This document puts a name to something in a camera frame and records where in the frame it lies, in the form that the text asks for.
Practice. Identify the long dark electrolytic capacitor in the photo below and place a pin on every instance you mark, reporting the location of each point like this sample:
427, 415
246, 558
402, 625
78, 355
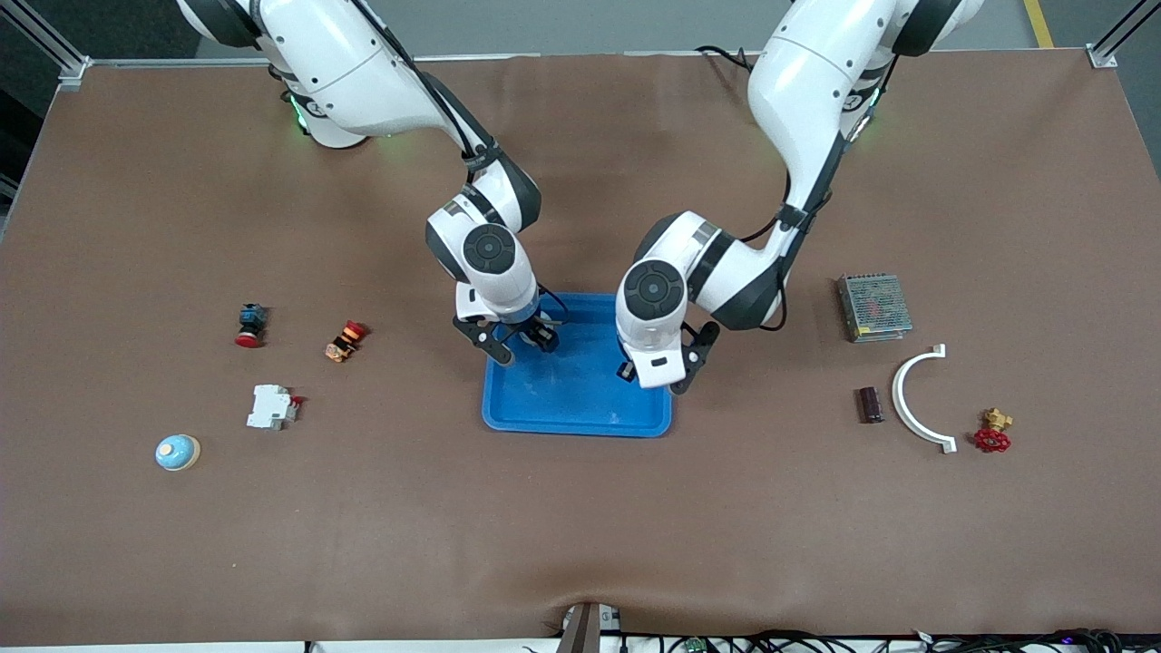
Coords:
871, 405

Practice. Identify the blue call bell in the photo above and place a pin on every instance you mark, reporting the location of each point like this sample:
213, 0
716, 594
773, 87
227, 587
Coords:
177, 453

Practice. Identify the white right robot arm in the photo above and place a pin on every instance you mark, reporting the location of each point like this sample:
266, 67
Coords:
363, 73

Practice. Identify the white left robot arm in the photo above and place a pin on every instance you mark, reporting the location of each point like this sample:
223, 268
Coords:
807, 91

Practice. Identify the blue plastic tray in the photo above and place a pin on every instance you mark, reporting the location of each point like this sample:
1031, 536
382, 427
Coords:
580, 399

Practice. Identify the red mushroom push button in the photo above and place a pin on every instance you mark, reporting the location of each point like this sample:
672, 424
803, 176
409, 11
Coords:
251, 319

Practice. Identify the metal mesh power supply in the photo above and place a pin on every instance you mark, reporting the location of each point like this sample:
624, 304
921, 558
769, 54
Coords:
873, 308

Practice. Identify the white circuit breaker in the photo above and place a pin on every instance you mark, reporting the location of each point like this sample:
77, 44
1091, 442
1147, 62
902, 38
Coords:
269, 408

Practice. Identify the brass valve red handwheel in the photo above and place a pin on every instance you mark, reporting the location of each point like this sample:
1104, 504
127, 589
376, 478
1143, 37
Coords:
992, 441

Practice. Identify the orange red selector switch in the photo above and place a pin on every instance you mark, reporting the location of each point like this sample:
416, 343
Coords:
343, 345

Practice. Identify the white semicircular bracket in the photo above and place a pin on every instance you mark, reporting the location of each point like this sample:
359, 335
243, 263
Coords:
898, 396

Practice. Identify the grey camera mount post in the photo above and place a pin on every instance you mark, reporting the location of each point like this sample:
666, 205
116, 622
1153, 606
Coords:
585, 630

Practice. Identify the aluminium frame profile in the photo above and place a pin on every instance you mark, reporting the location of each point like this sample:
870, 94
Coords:
1102, 56
74, 73

